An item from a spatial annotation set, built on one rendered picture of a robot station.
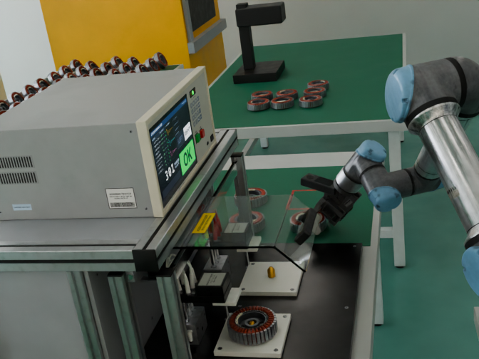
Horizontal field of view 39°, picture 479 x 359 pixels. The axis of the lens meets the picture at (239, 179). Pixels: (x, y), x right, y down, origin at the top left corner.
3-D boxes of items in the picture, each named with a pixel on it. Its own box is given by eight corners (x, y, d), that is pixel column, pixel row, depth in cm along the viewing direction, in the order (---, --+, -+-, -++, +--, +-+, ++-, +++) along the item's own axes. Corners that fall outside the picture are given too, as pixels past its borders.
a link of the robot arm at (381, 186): (418, 189, 173) (399, 158, 180) (378, 199, 171) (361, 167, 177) (411, 207, 179) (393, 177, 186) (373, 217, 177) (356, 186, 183)
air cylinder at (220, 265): (231, 272, 181) (228, 254, 178) (224, 287, 174) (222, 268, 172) (213, 272, 182) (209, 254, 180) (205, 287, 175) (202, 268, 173)
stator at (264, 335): (283, 318, 155) (281, 305, 154) (271, 348, 146) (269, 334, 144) (237, 315, 159) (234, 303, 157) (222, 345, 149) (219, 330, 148)
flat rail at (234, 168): (241, 167, 184) (239, 157, 183) (172, 289, 129) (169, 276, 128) (237, 167, 185) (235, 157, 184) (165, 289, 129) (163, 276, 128)
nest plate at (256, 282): (304, 265, 179) (304, 261, 179) (296, 296, 166) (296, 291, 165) (249, 265, 183) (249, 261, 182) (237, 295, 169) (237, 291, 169)
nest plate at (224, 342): (291, 318, 157) (291, 313, 157) (281, 358, 144) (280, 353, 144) (229, 316, 161) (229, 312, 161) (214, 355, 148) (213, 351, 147)
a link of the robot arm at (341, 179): (338, 170, 185) (351, 160, 191) (330, 181, 188) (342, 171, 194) (359, 188, 184) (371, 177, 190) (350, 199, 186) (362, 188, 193)
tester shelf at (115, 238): (238, 144, 185) (236, 128, 183) (158, 271, 124) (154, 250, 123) (92, 151, 196) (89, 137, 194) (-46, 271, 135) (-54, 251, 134)
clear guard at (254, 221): (319, 217, 151) (317, 193, 149) (306, 273, 130) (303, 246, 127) (182, 220, 159) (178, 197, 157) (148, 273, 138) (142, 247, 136)
